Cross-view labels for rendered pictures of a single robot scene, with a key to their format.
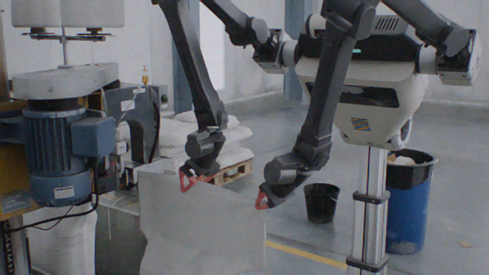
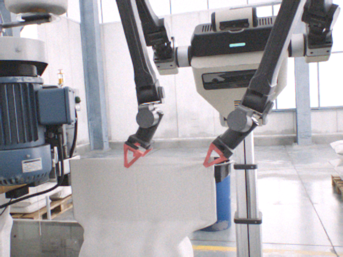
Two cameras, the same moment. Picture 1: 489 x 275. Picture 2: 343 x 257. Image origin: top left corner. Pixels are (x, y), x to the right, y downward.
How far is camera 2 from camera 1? 62 cm
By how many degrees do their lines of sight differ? 22
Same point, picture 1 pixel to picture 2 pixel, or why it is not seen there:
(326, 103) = (282, 51)
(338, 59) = (299, 6)
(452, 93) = (202, 132)
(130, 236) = (34, 243)
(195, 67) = (141, 44)
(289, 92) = (94, 143)
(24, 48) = not seen: outside the picture
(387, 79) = not seen: hidden behind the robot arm
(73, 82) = (39, 46)
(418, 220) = (227, 203)
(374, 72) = (258, 58)
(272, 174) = (237, 121)
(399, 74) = not seen: hidden behind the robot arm
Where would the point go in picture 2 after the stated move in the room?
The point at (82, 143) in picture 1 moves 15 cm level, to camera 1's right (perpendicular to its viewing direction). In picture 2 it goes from (52, 110) to (116, 105)
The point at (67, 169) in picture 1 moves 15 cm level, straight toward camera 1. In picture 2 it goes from (33, 141) to (59, 144)
